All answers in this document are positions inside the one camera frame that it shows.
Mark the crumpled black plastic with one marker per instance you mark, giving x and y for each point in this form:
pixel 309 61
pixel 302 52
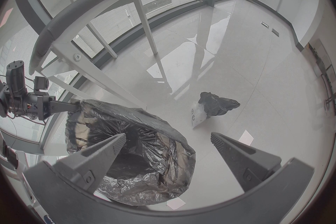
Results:
pixel 216 106

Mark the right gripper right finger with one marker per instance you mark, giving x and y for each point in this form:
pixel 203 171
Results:
pixel 241 162

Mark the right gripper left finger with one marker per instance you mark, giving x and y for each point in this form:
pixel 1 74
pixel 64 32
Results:
pixel 102 157

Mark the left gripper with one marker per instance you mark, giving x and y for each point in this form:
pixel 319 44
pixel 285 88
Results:
pixel 43 107

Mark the grey and white chair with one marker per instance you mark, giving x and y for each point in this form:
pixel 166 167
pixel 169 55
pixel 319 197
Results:
pixel 65 20

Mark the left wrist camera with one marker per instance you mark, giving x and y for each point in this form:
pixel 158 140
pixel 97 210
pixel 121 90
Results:
pixel 40 83

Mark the clear printed wrapper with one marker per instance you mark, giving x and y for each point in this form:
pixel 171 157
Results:
pixel 198 118

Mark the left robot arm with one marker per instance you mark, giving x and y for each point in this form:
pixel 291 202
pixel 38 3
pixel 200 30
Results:
pixel 15 73

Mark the black plastic bag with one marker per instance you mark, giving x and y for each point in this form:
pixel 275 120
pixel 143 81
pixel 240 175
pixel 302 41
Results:
pixel 147 139

